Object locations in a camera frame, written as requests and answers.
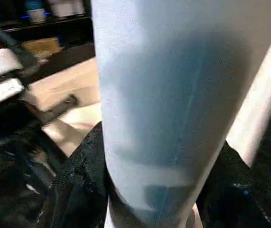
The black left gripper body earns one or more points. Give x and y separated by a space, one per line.
12 123

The white plastic table top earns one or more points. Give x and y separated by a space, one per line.
73 80

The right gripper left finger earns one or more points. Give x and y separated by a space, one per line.
83 185

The white plastic table leg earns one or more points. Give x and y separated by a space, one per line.
163 83

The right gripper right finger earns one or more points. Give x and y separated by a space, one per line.
239 202

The dark shelf unit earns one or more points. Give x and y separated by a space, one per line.
73 28

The yellow box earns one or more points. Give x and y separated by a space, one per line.
42 47

